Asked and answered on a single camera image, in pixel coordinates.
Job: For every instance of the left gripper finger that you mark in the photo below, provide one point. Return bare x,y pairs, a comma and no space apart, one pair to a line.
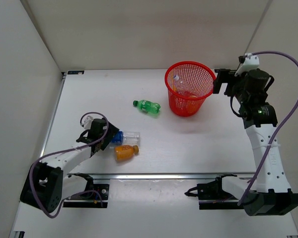
112,130
104,142

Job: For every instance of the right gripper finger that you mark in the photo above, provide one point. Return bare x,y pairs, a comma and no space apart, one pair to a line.
227,74
217,85

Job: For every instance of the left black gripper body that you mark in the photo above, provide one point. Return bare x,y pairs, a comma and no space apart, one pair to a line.
102,135

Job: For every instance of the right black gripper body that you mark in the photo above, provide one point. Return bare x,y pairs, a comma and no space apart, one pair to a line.
238,90

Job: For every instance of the orange juice bottle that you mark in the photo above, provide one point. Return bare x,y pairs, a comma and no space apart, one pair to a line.
192,105
125,152

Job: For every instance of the blue label clear bottle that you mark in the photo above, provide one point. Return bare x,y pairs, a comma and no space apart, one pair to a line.
125,138

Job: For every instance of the red mesh plastic bin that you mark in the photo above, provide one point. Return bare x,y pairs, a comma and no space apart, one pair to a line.
200,78

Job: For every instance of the large clear plastic bottle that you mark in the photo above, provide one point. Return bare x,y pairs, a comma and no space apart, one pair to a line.
183,87

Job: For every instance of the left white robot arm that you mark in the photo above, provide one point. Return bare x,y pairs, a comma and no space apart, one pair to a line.
50,181

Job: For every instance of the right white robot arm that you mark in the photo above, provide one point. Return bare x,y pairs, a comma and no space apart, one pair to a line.
268,193

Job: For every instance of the green plastic bottle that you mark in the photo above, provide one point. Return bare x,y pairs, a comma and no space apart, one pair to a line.
147,107

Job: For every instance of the left dark corner label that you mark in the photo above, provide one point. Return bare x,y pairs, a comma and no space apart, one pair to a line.
75,72

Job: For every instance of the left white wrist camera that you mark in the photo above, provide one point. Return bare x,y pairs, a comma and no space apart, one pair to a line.
86,123

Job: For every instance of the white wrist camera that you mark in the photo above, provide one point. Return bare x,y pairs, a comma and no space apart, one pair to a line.
248,62
86,123

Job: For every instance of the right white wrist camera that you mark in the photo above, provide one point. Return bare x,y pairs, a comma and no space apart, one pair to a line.
248,62

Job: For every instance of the aluminium front table rail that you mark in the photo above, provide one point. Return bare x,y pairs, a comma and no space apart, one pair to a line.
162,176

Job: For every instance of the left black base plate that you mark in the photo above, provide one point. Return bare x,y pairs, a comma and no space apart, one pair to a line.
92,200

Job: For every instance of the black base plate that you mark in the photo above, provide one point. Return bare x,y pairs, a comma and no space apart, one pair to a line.
212,197
92,200

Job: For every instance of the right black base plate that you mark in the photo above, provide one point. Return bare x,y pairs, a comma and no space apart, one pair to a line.
212,197

